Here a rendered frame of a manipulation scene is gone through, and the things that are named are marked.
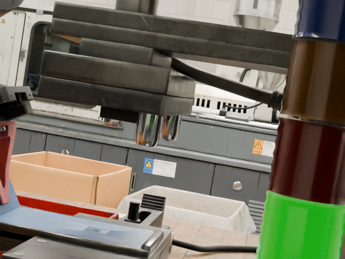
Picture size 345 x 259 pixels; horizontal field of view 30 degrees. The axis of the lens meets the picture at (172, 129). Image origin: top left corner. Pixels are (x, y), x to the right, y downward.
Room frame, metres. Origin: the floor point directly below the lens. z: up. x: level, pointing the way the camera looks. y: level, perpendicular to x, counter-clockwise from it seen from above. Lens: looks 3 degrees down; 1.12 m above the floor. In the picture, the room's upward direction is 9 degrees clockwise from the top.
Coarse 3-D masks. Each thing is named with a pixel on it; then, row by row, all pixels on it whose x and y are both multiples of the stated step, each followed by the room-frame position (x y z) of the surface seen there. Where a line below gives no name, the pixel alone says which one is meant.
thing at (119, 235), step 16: (0, 208) 0.58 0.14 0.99; (16, 208) 0.62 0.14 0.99; (16, 224) 0.56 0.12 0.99; (32, 224) 0.56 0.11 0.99; (48, 224) 0.57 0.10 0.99; (64, 224) 0.58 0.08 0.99; (80, 224) 0.59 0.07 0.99; (96, 224) 0.60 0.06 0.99; (112, 224) 0.61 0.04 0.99; (112, 240) 0.55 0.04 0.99; (128, 240) 0.56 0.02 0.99; (144, 240) 0.57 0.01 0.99
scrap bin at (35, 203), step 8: (24, 200) 0.84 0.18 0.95; (32, 200) 0.84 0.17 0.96; (40, 200) 0.84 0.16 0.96; (48, 200) 0.84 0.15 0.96; (40, 208) 0.84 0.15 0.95; (48, 208) 0.83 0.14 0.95; (56, 208) 0.83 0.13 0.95; (64, 208) 0.83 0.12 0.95; (72, 208) 0.83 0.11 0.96; (80, 208) 0.83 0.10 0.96; (88, 208) 0.83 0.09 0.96; (104, 216) 0.82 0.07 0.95; (112, 216) 0.80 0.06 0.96; (0, 256) 0.72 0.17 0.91
